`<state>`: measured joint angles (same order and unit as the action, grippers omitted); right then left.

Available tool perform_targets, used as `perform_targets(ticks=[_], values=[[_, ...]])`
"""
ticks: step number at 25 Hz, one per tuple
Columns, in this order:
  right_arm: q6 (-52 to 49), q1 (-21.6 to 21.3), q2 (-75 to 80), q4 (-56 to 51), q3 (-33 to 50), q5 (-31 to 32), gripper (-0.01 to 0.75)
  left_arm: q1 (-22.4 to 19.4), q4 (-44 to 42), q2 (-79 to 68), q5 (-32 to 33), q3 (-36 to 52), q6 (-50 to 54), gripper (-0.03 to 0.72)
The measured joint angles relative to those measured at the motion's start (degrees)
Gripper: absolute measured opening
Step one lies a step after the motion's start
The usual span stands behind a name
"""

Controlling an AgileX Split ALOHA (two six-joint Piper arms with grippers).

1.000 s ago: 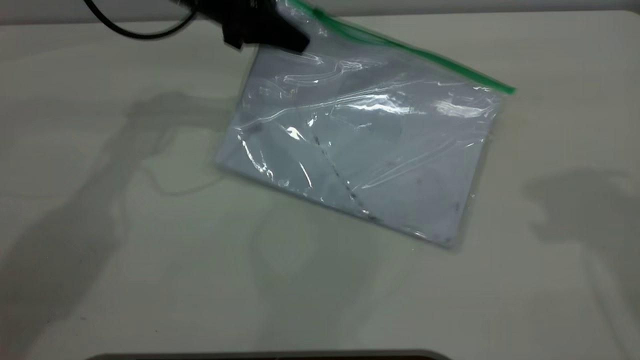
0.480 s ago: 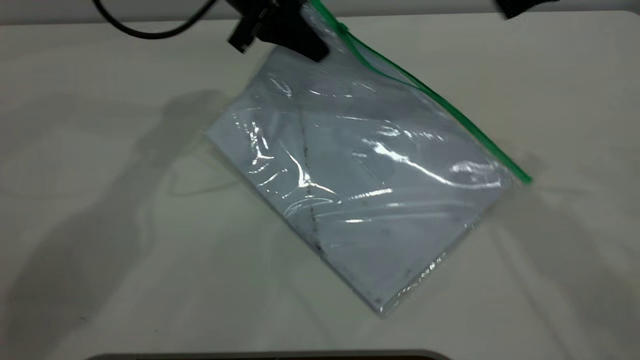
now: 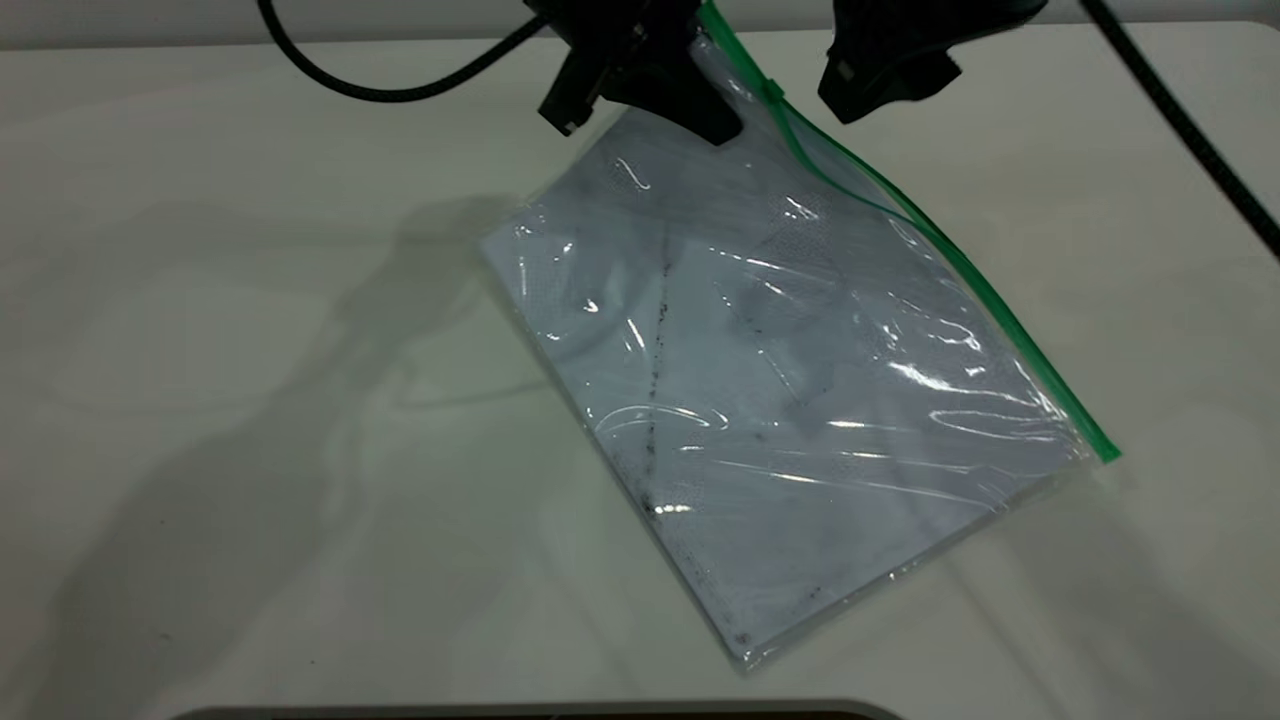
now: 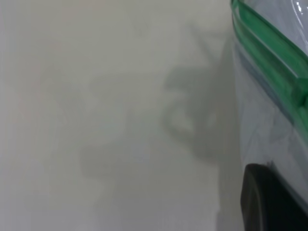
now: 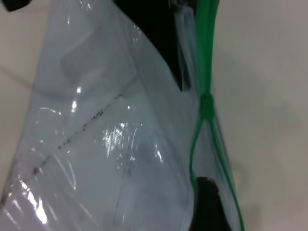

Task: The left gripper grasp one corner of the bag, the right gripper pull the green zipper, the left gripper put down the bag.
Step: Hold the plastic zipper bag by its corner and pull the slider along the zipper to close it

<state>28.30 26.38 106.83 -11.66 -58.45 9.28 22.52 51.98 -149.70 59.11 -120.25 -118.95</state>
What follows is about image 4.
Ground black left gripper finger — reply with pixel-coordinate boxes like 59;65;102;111
240;163;308;231

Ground transparent zip bag green zipper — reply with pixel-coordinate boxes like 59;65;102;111
230;0;308;193

